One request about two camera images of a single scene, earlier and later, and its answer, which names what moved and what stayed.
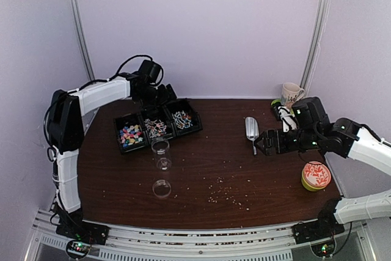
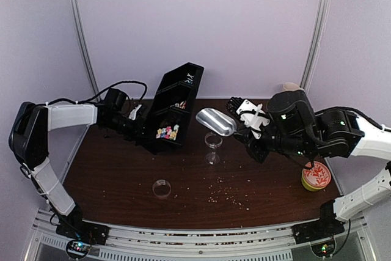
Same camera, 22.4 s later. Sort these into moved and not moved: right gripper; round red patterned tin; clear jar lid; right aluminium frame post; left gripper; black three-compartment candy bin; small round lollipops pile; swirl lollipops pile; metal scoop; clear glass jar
Moved: small round lollipops pile; left gripper; right gripper; metal scoop; black three-compartment candy bin; swirl lollipops pile; clear glass jar
Not moved: clear jar lid; round red patterned tin; right aluminium frame post
